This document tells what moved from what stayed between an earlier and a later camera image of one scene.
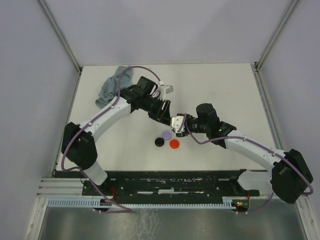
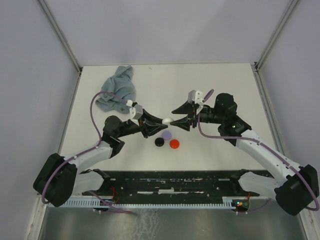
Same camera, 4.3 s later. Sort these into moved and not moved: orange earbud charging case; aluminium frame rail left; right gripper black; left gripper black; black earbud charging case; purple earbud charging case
Moved: left gripper black; right gripper black
Not moved: purple earbud charging case; black earbud charging case; aluminium frame rail left; orange earbud charging case
